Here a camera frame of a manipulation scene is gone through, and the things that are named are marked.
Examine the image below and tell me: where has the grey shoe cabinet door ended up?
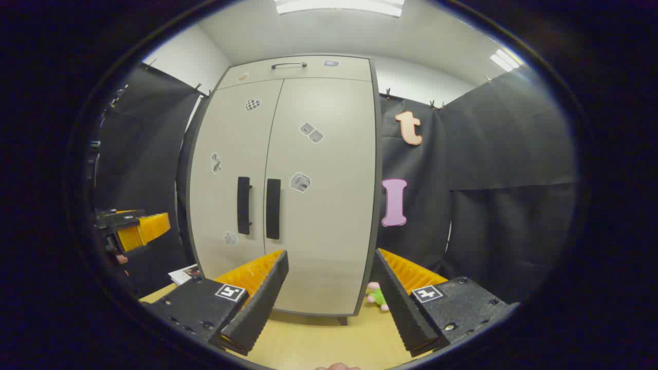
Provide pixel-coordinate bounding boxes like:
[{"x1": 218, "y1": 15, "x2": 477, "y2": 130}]
[
  {"x1": 189, "y1": 79, "x2": 284, "y2": 283},
  {"x1": 263, "y1": 77, "x2": 378, "y2": 315}
]

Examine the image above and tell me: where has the white booklet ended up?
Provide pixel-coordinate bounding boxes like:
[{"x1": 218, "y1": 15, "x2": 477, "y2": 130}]
[{"x1": 169, "y1": 264, "x2": 204, "y2": 286}]

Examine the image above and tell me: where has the small ceiling light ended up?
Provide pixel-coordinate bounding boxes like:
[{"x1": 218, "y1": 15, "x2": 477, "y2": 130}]
[{"x1": 489, "y1": 49, "x2": 524, "y2": 72}]

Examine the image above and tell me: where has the grey double-door shoe cabinet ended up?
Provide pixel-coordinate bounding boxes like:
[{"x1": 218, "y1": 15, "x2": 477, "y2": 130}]
[{"x1": 186, "y1": 54, "x2": 383, "y2": 325}]

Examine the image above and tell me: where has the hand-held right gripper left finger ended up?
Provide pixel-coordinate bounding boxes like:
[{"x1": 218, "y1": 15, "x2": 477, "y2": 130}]
[{"x1": 147, "y1": 250, "x2": 289, "y2": 356}]

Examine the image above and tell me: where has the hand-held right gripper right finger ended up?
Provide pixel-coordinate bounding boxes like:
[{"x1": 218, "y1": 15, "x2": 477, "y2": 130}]
[{"x1": 371, "y1": 248, "x2": 520, "y2": 358}]

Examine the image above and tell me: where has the black backdrop cloth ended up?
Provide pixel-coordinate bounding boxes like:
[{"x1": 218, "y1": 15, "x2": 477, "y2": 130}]
[
  {"x1": 95, "y1": 64, "x2": 209, "y2": 299},
  {"x1": 379, "y1": 64, "x2": 576, "y2": 304}
]

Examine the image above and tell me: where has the green pink plush toy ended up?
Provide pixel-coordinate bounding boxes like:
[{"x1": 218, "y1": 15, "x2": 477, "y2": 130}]
[{"x1": 366, "y1": 282, "x2": 390, "y2": 311}]

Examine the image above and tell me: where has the long ceiling light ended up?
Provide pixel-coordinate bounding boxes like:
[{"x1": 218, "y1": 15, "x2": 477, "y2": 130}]
[{"x1": 274, "y1": 0, "x2": 405, "y2": 18}]

